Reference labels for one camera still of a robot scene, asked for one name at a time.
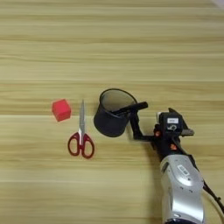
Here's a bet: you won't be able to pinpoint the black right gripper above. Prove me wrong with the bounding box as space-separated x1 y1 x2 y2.
129 107 195 162

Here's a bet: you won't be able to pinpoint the red handled scissors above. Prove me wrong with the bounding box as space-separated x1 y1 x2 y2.
67 99 95 159

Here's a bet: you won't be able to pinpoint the red cube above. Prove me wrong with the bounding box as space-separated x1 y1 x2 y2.
52 99 72 123

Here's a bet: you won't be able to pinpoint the black mesh pen cup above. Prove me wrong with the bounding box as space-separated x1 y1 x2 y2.
93 87 138 138

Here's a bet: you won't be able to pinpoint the black marker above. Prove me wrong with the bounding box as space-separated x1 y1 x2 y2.
111 101 149 116

